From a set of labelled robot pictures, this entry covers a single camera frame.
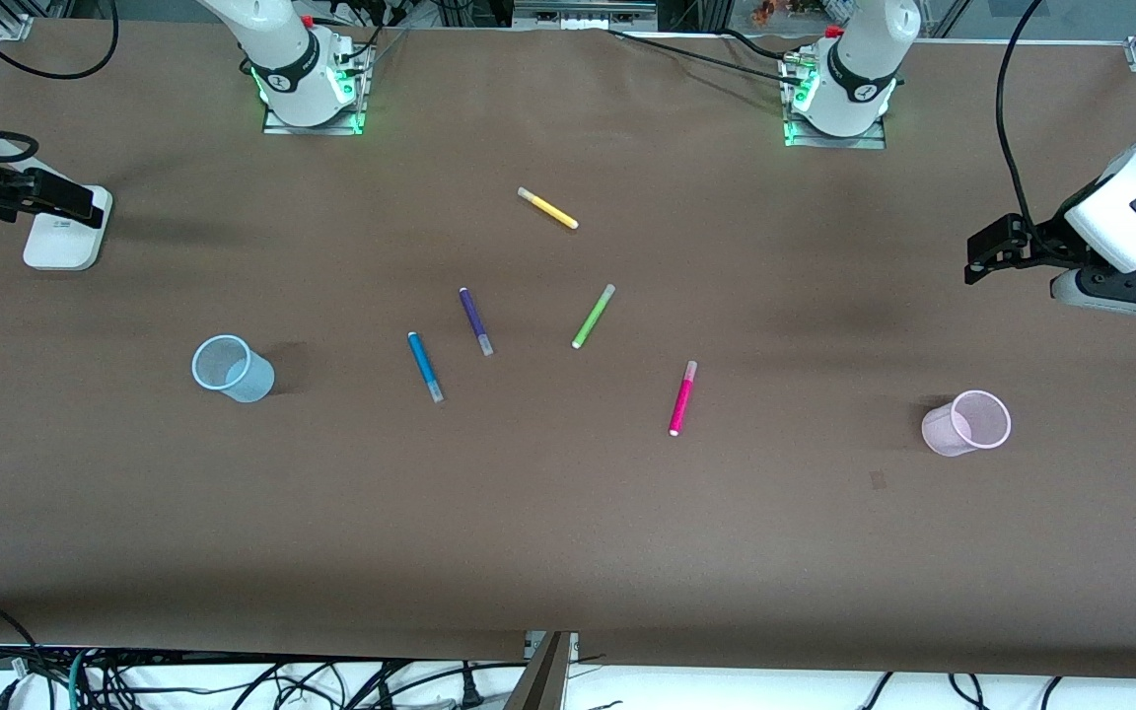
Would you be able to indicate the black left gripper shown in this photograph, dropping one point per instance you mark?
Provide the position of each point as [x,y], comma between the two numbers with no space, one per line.
[1049,245]

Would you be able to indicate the black power plug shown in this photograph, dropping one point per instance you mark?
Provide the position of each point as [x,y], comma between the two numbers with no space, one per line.
[471,690]

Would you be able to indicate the pink marker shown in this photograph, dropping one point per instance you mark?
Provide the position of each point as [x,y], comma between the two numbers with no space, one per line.
[682,398]

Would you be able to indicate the green marker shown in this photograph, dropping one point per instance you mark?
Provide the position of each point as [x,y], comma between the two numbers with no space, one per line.
[594,316]

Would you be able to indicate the brown table cover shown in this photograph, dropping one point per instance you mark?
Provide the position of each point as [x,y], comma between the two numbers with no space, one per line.
[568,532]

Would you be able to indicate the metal base plate green lights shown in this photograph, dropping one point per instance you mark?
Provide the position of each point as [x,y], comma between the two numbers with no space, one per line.
[834,141]
[312,126]

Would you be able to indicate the purple marker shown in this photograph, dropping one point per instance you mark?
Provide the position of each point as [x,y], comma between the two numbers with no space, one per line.
[475,320]

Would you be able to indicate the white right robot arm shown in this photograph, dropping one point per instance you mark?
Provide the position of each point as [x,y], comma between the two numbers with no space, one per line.
[282,54]

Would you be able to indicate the orange background object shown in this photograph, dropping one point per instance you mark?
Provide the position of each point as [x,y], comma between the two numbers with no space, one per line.
[775,12]

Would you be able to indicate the blue marker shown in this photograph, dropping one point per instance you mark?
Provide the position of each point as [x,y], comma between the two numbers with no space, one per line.
[425,367]

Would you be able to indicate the translucent pink cup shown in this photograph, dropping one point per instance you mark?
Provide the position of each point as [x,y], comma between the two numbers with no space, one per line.
[962,426]

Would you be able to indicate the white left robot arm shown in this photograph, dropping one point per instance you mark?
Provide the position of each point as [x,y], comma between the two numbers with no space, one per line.
[864,59]

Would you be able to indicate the yellow marker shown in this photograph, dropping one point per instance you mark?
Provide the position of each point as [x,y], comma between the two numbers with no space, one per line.
[548,208]

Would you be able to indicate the white rectangular box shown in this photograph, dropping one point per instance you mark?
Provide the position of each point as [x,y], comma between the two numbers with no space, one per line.
[60,242]

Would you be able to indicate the translucent blue cup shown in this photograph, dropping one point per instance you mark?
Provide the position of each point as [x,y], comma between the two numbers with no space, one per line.
[238,373]

